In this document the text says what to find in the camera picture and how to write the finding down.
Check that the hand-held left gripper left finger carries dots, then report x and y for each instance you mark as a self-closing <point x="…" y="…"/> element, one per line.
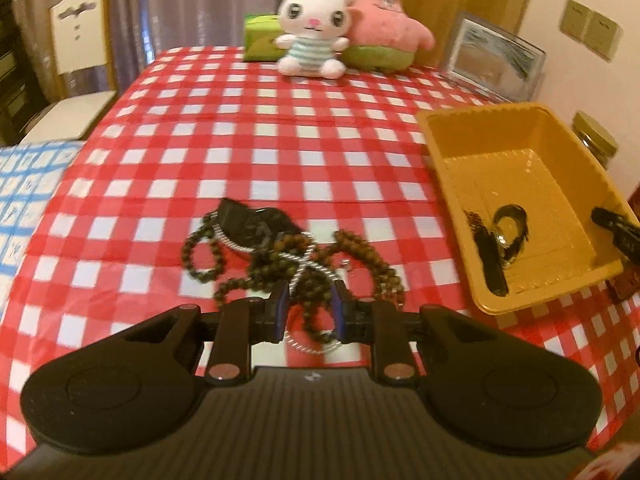
<point x="280" y="310"/>

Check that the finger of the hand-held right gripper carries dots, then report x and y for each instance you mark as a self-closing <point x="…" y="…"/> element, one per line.
<point x="622" y="235"/>

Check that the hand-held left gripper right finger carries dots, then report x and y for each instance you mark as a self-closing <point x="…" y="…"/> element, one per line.
<point x="339" y="312"/>

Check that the orange plastic tray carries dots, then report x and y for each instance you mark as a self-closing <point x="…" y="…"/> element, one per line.
<point x="550" y="185"/>

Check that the black hair claw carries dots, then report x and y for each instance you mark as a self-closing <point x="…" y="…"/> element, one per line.
<point x="240" y="217"/>

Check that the black wristwatch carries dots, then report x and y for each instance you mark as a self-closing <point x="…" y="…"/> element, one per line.
<point x="522" y="220"/>

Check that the peanut jar with gold lid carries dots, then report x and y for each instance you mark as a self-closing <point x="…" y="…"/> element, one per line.
<point x="595" y="140"/>

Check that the red checked tablecloth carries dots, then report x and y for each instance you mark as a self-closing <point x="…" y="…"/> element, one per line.
<point x="250" y="135"/>

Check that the framed picture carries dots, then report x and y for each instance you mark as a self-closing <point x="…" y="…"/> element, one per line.
<point x="490" y="60"/>

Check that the white rabbit plush toy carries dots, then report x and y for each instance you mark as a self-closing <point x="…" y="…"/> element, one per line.
<point x="310" y="55"/>

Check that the green tissue box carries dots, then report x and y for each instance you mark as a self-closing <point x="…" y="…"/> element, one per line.
<point x="260" y="40"/>

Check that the blue checked cloth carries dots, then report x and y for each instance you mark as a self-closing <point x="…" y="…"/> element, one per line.
<point x="25" y="185"/>

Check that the pink starfish plush toy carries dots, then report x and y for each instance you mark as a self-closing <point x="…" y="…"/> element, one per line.
<point x="385" y="20"/>

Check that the grey patterned curtain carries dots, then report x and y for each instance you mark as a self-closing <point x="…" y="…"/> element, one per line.
<point x="175" y="0"/>

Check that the white wooden chair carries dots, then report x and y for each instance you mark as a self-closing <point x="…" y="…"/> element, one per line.
<point x="80" y="35"/>

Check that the dark storage rack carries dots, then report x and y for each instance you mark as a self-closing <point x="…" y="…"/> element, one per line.
<point x="15" y="85"/>

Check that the beige wall switch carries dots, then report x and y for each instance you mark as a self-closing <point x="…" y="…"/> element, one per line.
<point x="606" y="35"/>
<point x="577" y="20"/>

